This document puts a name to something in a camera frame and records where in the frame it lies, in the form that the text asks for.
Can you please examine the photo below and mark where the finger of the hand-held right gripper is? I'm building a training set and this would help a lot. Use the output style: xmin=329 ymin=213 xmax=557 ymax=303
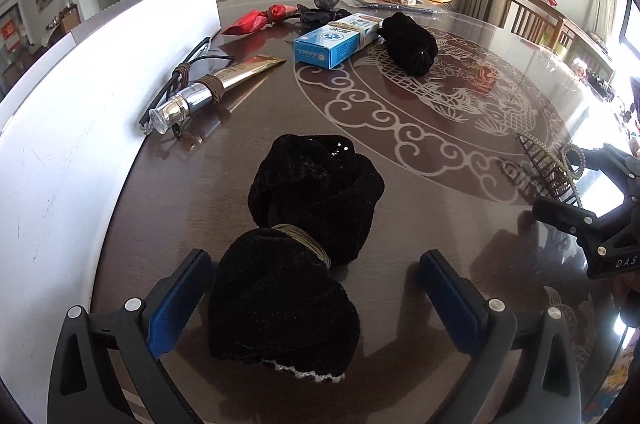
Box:
xmin=581 ymin=143 xmax=640 ymax=186
xmin=532 ymin=196 xmax=603 ymax=247

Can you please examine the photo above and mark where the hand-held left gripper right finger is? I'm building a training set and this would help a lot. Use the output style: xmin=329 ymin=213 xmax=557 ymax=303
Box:
xmin=419 ymin=250 xmax=583 ymax=424

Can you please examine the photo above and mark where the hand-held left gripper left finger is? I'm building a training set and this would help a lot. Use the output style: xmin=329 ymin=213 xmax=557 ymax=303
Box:
xmin=47 ymin=249 xmax=213 ymax=424

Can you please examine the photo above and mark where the pearl hair claw clip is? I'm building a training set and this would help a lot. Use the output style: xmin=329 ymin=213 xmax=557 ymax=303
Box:
xmin=500 ymin=131 xmax=587 ymax=208

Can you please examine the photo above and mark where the black lace-trimmed velvet scrunchie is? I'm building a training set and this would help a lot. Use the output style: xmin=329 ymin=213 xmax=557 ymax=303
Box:
xmin=208 ymin=226 xmax=362 ymax=383

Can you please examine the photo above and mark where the beige elastic cord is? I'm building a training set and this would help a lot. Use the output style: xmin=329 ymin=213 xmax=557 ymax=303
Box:
xmin=269 ymin=224 xmax=333 ymax=267

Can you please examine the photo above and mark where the black sequined velvet scrunchie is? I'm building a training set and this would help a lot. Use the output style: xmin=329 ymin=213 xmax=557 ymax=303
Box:
xmin=249 ymin=134 xmax=386 ymax=266

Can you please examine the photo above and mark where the white board panel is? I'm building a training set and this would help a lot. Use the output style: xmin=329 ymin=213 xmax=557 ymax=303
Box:
xmin=0 ymin=0 xmax=223 ymax=410

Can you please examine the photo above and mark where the gold cosmetic tube silver cap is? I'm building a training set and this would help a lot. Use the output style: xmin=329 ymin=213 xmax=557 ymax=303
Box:
xmin=149 ymin=55 xmax=286 ymax=136

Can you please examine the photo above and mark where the brown patterned desktop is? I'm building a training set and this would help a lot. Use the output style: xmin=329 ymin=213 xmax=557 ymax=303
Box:
xmin=85 ymin=0 xmax=640 ymax=424

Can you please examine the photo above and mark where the wooden dining chair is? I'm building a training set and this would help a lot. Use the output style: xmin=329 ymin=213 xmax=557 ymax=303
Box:
xmin=552 ymin=18 xmax=617 ymax=71
xmin=503 ymin=0 xmax=576 ymax=55

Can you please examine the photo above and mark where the blue and white carton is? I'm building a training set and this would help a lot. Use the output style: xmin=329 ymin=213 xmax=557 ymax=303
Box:
xmin=293 ymin=14 xmax=385 ymax=69

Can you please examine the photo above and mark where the red foil packet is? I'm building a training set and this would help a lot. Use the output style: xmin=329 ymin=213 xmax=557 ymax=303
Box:
xmin=220 ymin=3 xmax=301 ymax=36

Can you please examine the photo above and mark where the brown upholstered dining chair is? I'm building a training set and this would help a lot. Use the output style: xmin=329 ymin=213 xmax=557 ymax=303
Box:
xmin=59 ymin=6 xmax=82 ymax=31

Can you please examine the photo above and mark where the red paper door decoration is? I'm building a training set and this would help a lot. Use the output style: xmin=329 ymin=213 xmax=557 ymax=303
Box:
xmin=0 ymin=20 xmax=19 ymax=53

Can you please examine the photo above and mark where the black fabric flower hair tie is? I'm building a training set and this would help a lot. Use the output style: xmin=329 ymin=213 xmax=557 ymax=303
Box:
xmin=299 ymin=0 xmax=354 ymax=28

